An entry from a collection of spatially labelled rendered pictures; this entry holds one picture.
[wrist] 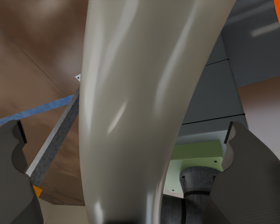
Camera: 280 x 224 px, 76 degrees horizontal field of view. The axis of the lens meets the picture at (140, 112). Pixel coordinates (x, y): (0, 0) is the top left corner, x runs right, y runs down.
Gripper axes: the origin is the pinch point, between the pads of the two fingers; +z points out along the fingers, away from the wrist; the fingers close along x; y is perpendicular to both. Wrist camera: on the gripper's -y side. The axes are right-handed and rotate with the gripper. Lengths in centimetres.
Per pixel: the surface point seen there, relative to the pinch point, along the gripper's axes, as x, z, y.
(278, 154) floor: 167, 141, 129
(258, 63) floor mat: 91, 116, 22
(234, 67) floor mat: 76, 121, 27
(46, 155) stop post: -54, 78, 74
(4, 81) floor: -138, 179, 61
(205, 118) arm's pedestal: 29, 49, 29
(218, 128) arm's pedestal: 31, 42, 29
